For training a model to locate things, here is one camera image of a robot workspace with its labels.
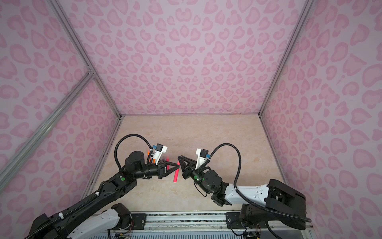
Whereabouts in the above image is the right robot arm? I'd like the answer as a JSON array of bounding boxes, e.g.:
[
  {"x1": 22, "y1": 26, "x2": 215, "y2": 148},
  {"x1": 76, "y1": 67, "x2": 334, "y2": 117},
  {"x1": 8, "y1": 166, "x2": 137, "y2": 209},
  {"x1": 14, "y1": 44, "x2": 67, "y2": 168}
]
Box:
[{"x1": 178, "y1": 155, "x2": 311, "y2": 230}]

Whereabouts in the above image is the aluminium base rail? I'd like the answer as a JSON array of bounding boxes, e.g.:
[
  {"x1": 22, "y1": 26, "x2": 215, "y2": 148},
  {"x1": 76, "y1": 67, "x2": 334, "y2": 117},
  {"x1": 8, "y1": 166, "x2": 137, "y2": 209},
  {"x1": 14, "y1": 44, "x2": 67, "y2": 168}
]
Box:
[{"x1": 68, "y1": 209, "x2": 316, "y2": 239}]

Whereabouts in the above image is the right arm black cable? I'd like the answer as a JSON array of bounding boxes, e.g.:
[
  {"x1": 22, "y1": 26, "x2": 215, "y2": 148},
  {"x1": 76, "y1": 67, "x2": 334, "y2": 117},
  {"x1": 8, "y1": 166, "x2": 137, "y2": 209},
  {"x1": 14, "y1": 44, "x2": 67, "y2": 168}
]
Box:
[{"x1": 205, "y1": 143, "x2": 311, "y2": 223}]

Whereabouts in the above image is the pink pen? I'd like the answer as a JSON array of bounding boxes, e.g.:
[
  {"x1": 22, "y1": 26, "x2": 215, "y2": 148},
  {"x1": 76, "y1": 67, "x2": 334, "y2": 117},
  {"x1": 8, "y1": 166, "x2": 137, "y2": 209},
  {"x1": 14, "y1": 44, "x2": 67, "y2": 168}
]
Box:
[
  {"x1": 173, "y1": 162, "x2": 180, "y2": 183},
  {"x1": 166, "y1": 157, "x2": 170, "y2": 170}
]

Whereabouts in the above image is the diagonal aluminium frame bar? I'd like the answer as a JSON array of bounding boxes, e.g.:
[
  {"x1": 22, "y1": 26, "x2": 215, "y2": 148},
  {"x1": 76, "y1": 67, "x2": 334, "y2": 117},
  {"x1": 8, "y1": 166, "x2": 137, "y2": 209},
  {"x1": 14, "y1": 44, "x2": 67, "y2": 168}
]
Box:
[{"x1": 1, "y1": 70, "x2": 94, "y2": 192}]

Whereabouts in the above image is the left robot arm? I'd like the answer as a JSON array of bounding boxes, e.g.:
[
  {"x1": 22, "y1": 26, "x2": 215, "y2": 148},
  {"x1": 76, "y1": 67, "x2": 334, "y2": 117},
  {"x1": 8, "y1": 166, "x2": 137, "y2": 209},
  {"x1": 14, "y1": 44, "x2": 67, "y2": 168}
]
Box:
[{"x1": 26, "y1": 151, "x2": 179, "y2": 239}]

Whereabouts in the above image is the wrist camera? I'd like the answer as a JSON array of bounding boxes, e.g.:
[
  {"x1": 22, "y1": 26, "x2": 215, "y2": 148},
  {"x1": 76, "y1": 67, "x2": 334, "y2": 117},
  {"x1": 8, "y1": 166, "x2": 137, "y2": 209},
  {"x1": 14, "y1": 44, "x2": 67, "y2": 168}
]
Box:
[
  {"x1": 150, "y1": 143, "x2": 168, "y2": 165},
  {"x1": 196, "y1": 148, "x2": 210, "y2": 169}
]

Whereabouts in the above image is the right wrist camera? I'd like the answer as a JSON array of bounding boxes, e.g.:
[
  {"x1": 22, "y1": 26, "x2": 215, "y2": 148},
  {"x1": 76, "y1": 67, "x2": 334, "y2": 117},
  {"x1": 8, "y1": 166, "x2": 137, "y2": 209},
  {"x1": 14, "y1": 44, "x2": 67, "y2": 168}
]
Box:
[{"x1": 196, "y1": 148, "x2": 210, "y2": 169}]

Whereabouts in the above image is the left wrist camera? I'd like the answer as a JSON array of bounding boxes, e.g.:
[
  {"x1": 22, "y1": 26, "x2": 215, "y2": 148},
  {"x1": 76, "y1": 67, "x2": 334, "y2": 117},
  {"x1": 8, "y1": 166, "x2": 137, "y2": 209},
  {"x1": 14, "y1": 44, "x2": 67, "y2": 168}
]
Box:
[{"x1": 150, "y1": 143, "x2": 168, "y2": 165}]

